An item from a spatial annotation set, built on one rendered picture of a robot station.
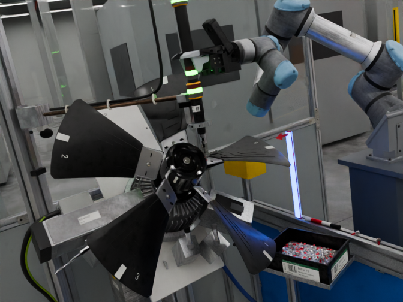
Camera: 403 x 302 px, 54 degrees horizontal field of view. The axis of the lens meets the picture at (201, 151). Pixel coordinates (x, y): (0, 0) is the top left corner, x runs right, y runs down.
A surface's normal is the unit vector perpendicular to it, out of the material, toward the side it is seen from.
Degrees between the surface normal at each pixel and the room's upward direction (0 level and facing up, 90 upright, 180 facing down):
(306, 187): 90
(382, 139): 90
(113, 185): 50
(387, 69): 110
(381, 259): 90
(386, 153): 90
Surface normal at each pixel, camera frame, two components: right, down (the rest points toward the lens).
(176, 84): -0.24, -0.49
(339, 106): 0.40, 0.15
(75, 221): 0.31, -0.53
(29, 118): -0.36, 0.29
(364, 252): -0.82, 0.27
